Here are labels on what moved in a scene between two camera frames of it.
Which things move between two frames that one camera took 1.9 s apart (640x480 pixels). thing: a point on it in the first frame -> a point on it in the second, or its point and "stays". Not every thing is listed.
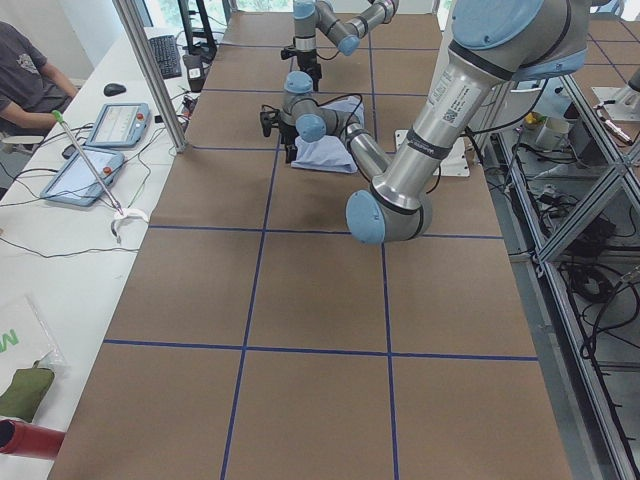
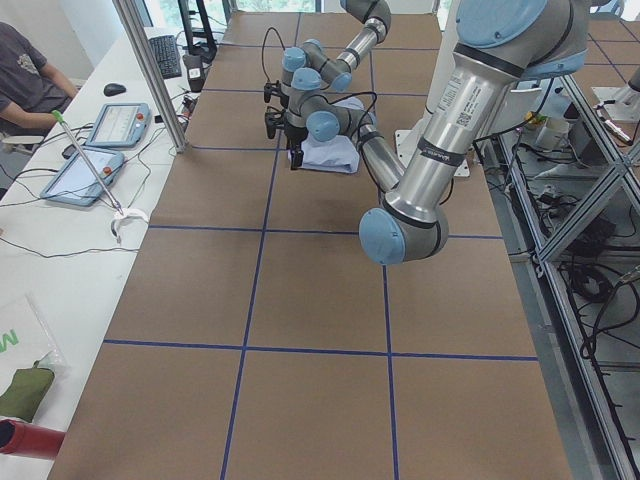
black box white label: [195, 72] stays
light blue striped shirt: [331, 153] stays
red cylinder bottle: [29, 439] stays
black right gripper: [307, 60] -> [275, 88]
